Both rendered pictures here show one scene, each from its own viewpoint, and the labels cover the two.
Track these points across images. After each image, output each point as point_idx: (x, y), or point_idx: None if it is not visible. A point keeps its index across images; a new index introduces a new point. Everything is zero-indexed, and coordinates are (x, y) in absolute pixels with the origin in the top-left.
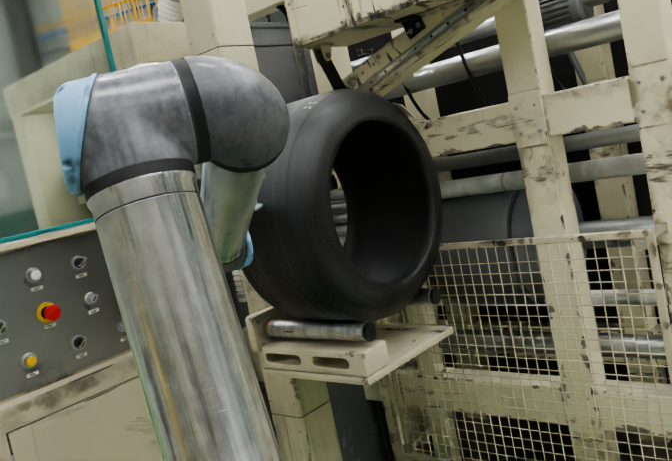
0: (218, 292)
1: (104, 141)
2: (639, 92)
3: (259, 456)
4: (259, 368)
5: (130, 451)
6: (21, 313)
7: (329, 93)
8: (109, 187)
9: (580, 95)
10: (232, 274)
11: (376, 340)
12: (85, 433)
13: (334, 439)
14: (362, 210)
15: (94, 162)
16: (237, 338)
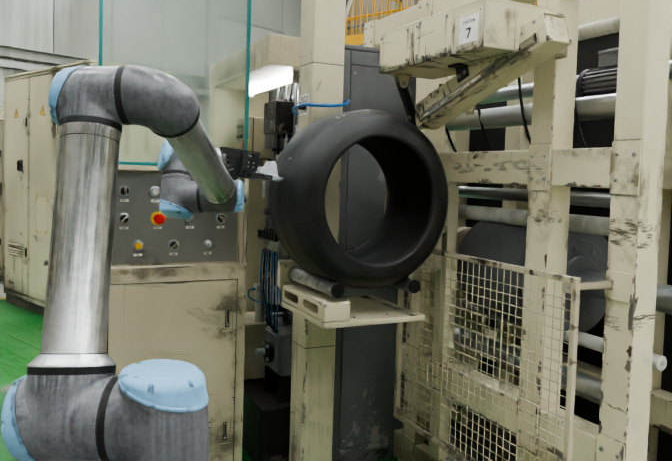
0: (97, 191)
1: (67, 100)
2: (616, 163)
3: (84, 277)
4: None
5: (186, 328)
6: (141, 213)
7: (360, 110)
8: (63, 124)
9: (577, 156)
10: None
11: (345, 300)
12: (158, 304)
13: (330, 375)
14: (398, 209)
15: (62, 110)
16: (99, 217)
